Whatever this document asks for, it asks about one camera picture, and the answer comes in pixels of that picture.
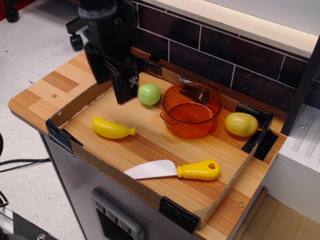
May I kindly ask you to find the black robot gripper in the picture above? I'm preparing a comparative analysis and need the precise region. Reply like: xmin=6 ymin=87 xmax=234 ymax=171
xmin=78 ymin=0 xmax=139 ymax=105

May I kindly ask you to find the yellow handled white toy knife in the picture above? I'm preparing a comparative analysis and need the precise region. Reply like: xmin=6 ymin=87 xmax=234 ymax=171
xmin=124 ymin=159 xmax=221 ymax=181

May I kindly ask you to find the orange transparent plastic pot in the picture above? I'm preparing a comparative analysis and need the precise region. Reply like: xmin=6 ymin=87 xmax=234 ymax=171
xmin=160 ymin=82 xmax=222 ymax=139

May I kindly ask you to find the cardboard fence with black tape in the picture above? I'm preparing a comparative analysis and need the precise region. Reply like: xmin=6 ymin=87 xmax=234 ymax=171
xmin=43 ymin=54 xmax=286 ymax=240

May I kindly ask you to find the green toy apple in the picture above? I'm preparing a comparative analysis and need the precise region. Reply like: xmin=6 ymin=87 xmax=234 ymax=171
xmin=138 ymin=83 xmax=162 ymax=106

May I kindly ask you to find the black chair caster wheel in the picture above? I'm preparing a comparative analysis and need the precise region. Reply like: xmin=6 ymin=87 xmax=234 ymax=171
xmin=69 ymin=34 xmax=84 ymax=51

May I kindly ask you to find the yellow toy banana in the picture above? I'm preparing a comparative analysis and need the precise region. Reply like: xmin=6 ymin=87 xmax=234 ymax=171
xmin=92 ymin=116 xmax=136 ymax=139

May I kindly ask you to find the black caster wheel far left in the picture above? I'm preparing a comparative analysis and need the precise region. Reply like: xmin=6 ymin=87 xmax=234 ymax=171
xmin=4 ymin=6 xmax=19 ymax=23

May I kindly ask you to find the yellow toy potato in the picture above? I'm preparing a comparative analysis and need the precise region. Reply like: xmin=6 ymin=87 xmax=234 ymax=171
xmin=225 ymin=112 xmax=259 ymax=137

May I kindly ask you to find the grey oven control panel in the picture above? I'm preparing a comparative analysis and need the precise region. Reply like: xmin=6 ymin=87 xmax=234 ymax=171
xmin=90 ymin=189 xmax=146 ymax=240

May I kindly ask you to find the black floor cable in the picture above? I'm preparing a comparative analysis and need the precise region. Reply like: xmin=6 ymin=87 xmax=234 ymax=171
xmin=0 ymin=157 xmax=51 ymax=173

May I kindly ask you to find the black vertical shelf post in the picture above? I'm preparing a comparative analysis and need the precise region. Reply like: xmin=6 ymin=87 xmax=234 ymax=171
xmin=281 ymin=38 xmax=320 ymax=136

